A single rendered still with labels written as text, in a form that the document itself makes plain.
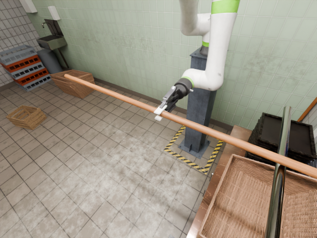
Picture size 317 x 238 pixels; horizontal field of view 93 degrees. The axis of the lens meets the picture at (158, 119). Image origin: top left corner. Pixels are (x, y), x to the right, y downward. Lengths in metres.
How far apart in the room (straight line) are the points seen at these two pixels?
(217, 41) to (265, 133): 0.68
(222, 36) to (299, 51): 1.02
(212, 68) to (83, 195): 1.77
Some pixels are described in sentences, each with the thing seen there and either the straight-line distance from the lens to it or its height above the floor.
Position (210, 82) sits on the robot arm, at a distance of 0.87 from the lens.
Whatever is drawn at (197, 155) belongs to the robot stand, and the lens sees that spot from 1.98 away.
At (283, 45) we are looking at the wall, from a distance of 1.74.
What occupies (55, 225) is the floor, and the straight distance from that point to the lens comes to 2.04.
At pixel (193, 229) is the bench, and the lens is 1.11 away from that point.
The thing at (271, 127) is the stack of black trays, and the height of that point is 0.87.
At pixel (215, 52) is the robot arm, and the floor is 1.37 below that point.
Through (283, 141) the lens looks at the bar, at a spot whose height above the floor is 1.17.
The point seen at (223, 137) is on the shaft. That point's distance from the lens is 0.62.
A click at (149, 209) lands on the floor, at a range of 1.74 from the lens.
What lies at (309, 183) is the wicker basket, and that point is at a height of 0.78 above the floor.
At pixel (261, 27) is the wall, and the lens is 1.71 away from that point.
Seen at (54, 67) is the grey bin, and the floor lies 0.20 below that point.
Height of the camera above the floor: 1.67
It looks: 44 degrees down
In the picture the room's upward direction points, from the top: 6 degrees counter-clockwise
